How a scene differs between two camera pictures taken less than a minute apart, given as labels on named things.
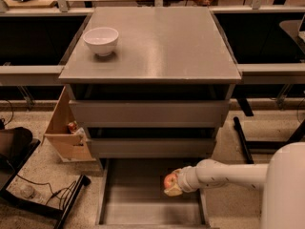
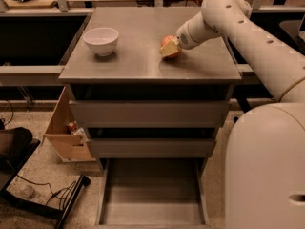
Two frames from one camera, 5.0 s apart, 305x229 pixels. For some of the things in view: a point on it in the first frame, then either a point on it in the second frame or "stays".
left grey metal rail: x=30 y=74 stays
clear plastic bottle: x=29 y=192 stays
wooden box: x=70 y=147 stays
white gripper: x=185 y=179 -> x=187 y=37
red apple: x=170 y=180 -> x=171 y=47
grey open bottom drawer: x=132 y=195 stays
